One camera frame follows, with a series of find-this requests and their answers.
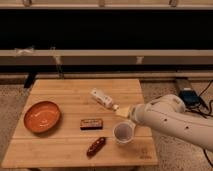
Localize white sponge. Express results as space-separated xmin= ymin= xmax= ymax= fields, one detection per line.
xmin=115 ymin=107 xmax=130 ymax=118

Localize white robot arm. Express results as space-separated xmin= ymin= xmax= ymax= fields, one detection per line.
xmin=129 ymin=94 xmax=213 ymax=152

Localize orange ceramic bowl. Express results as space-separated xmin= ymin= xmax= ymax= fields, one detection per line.
xmin=23 ymin=101 xmax=61 ymax=133

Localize white plastic bottle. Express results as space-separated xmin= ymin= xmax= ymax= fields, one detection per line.
xmin=90 ymin=88 xmax=119 ymax=111

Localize brown chocolate bar box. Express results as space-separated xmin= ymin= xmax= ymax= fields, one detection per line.
xmin=80 ymin=119 xmax=103 ymax=130

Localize wooden table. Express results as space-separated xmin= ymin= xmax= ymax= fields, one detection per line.
xmin=2 ymin=79 xmax=158 ymax=168

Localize dark red snack wrapper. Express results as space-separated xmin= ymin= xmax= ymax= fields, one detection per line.
xmin=86 ymin=137 xmax=106 ymax=157

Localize blue power adapter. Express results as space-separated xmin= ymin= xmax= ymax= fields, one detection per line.
xmin=179 ymin=90 xmax=199 ymax=106

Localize black cable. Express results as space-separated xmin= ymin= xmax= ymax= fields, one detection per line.
xmin=149 ymin=79 xmax=213 ymax=168

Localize long white rail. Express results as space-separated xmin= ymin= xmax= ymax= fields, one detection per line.
xmin=0 ymin=49 xmax=213 ymax=66

